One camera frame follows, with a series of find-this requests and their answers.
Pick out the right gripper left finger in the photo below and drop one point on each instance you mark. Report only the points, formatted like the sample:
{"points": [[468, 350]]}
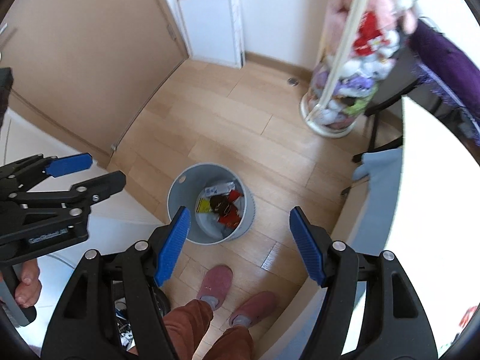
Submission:
{"points": [[83, 325]]}

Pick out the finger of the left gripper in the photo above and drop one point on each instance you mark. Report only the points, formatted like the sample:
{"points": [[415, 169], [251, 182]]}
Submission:
{"points": [[56, 167], [87, 192]]}

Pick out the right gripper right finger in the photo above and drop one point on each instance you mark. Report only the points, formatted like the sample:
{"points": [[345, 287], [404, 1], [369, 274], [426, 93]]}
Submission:
{"points": [[394, 325]]}

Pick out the grey round trash bin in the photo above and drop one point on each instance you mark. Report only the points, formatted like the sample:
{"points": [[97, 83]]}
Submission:
{"points": [[204, 229]]}

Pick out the trash inside bin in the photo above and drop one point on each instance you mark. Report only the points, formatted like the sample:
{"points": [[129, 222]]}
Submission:
{"points": [[220, 200]]}

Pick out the person's left hand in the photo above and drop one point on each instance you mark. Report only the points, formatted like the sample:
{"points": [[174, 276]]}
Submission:
{"points": [[29, 288]]}

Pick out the person's brown trouser legs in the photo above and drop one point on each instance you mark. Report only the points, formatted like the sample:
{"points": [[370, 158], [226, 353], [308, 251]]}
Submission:
{"points": [[187, 325]]}

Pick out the beige wooden door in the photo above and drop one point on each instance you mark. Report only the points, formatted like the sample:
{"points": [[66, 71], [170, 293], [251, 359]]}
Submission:
{"points": [[85, 69]]}

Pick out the right pink slipper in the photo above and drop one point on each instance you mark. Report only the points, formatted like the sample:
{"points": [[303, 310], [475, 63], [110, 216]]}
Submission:
{"points": [[254, 310]]}

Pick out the pink slipper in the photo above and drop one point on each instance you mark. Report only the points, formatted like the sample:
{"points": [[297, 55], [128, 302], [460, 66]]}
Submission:
{"points": [[254, 310], [216, 286]]}

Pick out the left pink slipper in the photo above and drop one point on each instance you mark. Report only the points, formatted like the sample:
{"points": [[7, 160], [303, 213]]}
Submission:
{"points": [[216, 286]]}

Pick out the plush toy storage tower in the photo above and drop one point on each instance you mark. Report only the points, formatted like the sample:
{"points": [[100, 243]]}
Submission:
{"points": [[358, 50]]}

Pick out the white wall access panel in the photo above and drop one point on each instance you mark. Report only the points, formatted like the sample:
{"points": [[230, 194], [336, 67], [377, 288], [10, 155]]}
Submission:
{"points": [[213, 31]]}

